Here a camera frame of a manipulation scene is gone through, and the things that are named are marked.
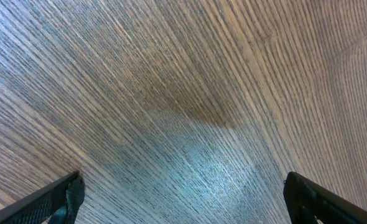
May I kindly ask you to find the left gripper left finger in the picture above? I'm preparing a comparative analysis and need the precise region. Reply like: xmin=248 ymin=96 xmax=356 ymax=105
xmin=0 ymin=172 xmax=85 ymax=224

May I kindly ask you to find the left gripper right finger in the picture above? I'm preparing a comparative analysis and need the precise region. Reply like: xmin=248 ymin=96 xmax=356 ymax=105
xmin=283 ymin=172 xmax=367 ymax=224

